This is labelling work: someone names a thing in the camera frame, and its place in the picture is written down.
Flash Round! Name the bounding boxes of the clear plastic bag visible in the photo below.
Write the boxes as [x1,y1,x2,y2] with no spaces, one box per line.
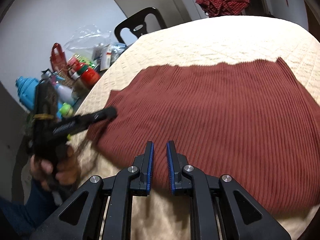
[63,24,111,61]

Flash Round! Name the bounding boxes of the dark wooden chair left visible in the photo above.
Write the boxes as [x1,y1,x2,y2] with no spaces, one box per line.
[114,7,167,44]

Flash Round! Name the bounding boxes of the white medicine box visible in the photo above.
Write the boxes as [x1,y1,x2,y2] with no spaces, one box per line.
[100,44,112,72]

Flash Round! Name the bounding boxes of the blue thermos bottle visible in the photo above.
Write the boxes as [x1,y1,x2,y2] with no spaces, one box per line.
[16,76,39,112]

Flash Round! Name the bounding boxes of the red drink bottle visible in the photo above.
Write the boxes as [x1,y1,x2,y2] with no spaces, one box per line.
[73,63,100,89]

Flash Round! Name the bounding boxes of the left hand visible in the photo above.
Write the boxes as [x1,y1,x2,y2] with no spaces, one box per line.
[30,146,81,191]

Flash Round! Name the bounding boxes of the beige quilted table cover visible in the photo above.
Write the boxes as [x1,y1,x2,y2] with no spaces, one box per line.
[79,16,319,239]

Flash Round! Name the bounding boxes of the green frog toy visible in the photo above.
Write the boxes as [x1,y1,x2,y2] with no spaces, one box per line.
[59,102,73,118]

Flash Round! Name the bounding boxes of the rust red knit sweater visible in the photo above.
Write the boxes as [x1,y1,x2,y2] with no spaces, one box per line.
[87,59,319,215]

